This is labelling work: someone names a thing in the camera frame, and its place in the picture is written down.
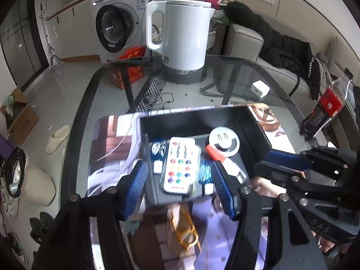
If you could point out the grey sofa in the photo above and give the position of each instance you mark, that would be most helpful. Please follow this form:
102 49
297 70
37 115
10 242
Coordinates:
244 43

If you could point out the red box on floor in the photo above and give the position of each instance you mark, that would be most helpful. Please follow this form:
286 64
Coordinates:
135 73

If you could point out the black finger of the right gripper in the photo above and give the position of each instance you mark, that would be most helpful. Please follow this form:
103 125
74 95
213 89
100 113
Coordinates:
277 174

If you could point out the white electric kettle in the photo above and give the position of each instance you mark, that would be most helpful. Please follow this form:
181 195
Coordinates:
183 46

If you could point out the black storage box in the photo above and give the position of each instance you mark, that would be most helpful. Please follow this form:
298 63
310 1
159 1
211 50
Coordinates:
198 124

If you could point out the white remote with coloured buttons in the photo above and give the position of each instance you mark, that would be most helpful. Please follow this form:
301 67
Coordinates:
180 165

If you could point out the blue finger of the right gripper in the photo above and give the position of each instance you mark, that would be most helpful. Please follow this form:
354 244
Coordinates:
285 159

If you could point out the cola bottle red label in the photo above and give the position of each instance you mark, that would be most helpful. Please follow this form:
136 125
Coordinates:
327 108

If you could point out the black jacket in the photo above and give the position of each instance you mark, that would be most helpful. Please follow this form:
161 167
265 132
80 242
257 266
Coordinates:
287 52

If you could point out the glue tube with orange cap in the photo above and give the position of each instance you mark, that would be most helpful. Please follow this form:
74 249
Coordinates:
230 167

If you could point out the yellow plastic tool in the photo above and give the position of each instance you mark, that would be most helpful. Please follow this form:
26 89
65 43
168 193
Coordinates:
183 235

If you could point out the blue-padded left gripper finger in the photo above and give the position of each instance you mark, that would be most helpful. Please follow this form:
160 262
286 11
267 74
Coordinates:
132 187

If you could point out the white washing machine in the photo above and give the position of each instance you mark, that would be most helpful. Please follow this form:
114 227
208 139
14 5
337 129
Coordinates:
119 25

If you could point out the cardboard box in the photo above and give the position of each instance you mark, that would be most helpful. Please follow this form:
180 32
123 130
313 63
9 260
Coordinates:
20 117

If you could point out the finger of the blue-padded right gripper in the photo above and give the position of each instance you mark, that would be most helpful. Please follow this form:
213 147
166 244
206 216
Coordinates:
226 190

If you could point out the person's hand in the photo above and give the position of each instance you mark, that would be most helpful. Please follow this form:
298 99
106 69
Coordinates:
325 245

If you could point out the white rectangular device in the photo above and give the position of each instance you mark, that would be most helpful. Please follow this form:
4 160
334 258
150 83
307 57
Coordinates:
197 154

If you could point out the beige slipper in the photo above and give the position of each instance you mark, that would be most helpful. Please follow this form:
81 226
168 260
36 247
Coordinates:
57 138

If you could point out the white power adapter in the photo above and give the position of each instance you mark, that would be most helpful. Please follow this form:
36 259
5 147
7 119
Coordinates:
260 89

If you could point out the blue bottle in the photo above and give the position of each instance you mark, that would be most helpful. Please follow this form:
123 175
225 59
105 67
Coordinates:
158 155
205 178

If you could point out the printed desk mat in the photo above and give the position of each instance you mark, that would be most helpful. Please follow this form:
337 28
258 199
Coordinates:
119 139

